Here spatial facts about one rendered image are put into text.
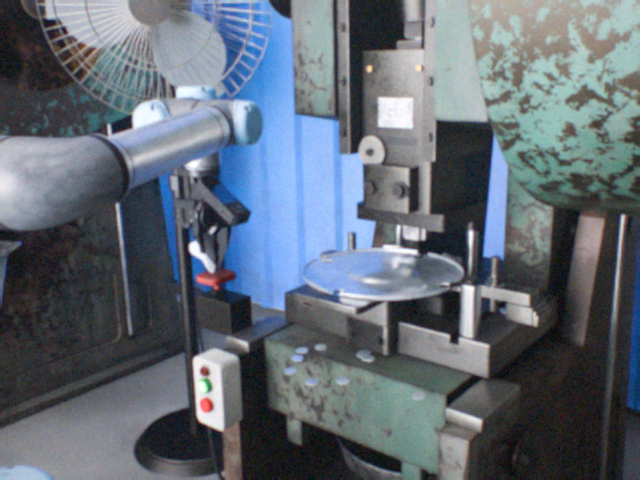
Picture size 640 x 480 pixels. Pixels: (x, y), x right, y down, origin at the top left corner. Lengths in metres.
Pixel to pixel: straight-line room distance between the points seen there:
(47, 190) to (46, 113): 1.41
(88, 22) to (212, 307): 0.85
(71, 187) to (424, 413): 0.65
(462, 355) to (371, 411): 0.18
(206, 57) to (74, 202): 1.03
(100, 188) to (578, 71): 0.57
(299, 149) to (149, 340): 1.01
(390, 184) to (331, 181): 1.64
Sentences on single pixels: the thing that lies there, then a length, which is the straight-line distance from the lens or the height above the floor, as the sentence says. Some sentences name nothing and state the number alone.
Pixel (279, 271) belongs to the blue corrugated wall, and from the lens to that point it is 3.19.
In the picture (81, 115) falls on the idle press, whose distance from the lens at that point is 2.34.
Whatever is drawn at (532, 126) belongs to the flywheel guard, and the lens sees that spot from 0.86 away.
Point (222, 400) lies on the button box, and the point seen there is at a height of 0.56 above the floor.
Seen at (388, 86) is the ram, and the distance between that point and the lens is 1.24.
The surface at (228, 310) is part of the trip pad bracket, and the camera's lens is 1.35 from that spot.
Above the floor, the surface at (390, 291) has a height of 0.78.
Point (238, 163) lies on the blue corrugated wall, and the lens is 3.24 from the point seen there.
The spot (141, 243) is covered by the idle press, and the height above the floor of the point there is 0.48.
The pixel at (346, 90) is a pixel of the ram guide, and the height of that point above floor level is 1.10.
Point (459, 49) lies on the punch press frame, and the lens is 1.12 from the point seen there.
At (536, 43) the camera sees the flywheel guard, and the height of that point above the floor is 1.17.
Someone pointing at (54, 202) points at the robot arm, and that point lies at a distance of 0.88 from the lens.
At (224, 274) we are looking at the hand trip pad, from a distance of 1.38.
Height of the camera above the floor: 1.16
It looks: 15 degrees down
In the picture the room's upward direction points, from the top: 1 degrees counter-clockwise
